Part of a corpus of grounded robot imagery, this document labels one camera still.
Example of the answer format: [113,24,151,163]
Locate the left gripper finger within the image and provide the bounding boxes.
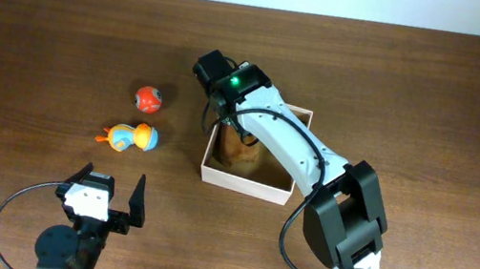
[129,175,147,228]
[64,162,94,184]

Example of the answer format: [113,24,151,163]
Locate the brown plush toy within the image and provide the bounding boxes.
[218,124,261,167]

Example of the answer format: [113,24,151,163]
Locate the blue orange duck toy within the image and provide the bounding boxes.
[94,123,159,152]

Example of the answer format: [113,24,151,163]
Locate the orange ball toy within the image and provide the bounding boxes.
[135,86,162,114]

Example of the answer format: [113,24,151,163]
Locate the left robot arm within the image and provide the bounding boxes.
[34,163,147,269]

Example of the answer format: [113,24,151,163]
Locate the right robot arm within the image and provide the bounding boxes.
[193,51,387,269]

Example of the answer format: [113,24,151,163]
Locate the white cardboard box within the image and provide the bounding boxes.
[200,126,296,206]

